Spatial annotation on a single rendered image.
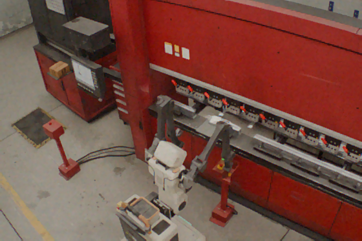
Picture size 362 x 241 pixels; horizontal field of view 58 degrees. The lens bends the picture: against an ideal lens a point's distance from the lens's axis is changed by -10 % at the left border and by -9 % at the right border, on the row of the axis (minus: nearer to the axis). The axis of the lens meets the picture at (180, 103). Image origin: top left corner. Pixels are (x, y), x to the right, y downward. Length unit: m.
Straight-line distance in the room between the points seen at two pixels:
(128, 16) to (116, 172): 2.07
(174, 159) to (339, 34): 1.54
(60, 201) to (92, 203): 0.41
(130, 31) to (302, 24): 1.67
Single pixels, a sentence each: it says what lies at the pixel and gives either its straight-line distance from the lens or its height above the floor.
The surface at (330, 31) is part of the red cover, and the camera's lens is 2.61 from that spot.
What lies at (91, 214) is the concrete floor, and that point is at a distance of 4.24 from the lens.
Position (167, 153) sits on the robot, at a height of 1.35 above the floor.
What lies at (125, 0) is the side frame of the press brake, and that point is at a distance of 3.38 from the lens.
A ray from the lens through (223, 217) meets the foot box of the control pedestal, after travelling 3.90.
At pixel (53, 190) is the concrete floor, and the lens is 4.65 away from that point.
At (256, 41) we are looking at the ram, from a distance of 2.92.
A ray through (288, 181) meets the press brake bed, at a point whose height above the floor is 0.72.
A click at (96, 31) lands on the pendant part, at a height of 1.95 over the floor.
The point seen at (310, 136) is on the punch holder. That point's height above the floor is 1.26.
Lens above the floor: 3.31
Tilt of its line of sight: 37 degrees down
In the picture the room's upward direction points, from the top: 4 degrees counter-clockwise
